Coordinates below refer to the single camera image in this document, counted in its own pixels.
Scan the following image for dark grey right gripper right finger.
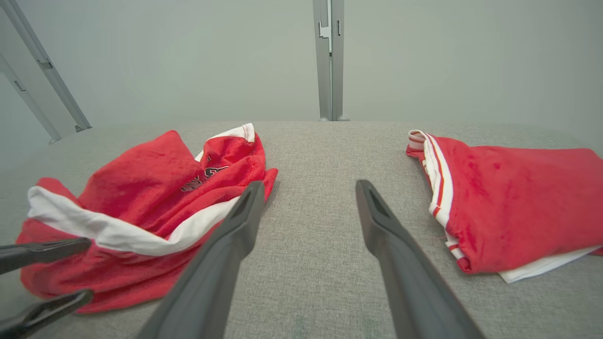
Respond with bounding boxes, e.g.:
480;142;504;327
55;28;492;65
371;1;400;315
356;180;486;339

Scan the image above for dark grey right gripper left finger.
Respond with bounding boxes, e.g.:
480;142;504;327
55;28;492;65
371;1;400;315
137;181;266;339

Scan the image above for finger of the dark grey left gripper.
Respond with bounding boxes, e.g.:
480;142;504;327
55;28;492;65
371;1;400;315
0;237;93;275
0;289;94;339

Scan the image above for red white sports shorts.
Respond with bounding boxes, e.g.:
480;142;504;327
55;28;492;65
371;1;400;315
16;123;278;314

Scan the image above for red white jersey shirt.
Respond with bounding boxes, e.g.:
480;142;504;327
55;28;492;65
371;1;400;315
406;129;603;284

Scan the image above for grey fabric sofa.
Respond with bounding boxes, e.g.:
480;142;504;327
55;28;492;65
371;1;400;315
0;120;603;339

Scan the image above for grey metal corner frame bar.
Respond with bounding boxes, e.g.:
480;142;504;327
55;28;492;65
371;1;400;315
0;0;92;133
0;54;62;144

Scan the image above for grey metal partition post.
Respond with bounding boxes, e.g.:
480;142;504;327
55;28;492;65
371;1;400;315
313;0;350;122

